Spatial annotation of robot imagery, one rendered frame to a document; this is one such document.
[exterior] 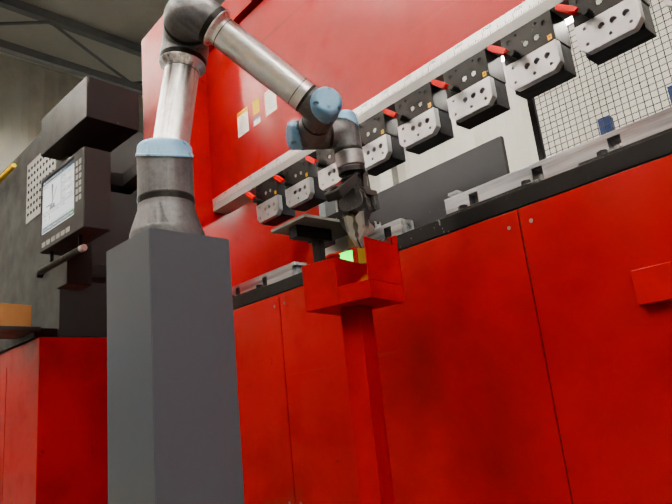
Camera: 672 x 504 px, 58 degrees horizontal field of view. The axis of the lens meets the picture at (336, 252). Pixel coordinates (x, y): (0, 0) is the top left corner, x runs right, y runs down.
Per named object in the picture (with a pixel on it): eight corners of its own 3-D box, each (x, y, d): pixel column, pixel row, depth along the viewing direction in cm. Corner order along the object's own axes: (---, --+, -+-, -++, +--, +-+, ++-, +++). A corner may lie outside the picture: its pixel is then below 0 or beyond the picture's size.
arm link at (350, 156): (352, 145, 154) (327, 156, 158) (355, 162, 153) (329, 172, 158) (368, 151, 160) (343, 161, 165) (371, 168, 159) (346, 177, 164)
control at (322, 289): (305, 312, 154) (299, 243, 158) (342, 316, 166) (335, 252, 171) (371, 297, 143) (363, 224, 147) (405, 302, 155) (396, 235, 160)
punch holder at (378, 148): (356, 172, 204) (351, 127, 208) (374, 176, 209) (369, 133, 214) (388, 155, 193) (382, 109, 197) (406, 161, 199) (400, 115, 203)
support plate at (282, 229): (270, 233, 198) (270, 230, 198) (332, 241, 215) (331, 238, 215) (304, 216, 185) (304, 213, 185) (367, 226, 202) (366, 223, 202)
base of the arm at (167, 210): (152, 230, 115) (151, 181, 117) (115, 250, 125) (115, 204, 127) (219, 239, 125) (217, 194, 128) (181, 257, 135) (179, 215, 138)
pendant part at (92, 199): (38, 253, 277) (40, 179, 286) (65, 256, 285) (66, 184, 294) (83, 226, 247) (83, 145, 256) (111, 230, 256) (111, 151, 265)
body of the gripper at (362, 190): (381, 211, 158) (373, 168, 160) (363, 207, 151) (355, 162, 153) (357, 219, 162) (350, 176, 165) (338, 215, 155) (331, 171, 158)
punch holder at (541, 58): (509, 93, 161) (499, 38, 165) (527, 101, 167) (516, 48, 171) (561, 66, 150) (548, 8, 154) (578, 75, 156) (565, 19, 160)
